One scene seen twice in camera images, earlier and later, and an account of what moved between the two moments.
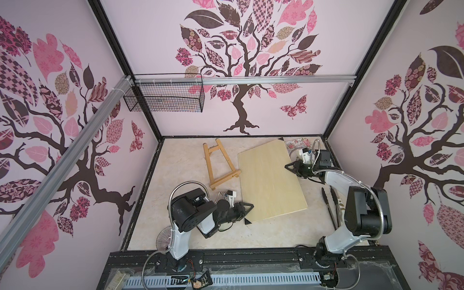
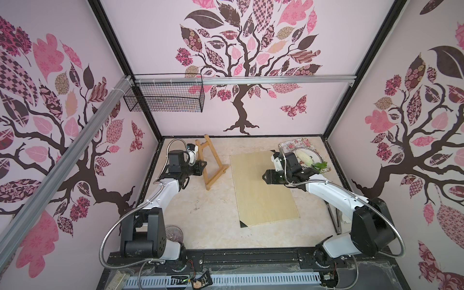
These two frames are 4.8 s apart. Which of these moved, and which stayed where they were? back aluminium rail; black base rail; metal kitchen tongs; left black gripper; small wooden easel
Moved: small wooden easel; left black gripper
Stayed: metal kitchen tongs; black base rail; back aluminium rail
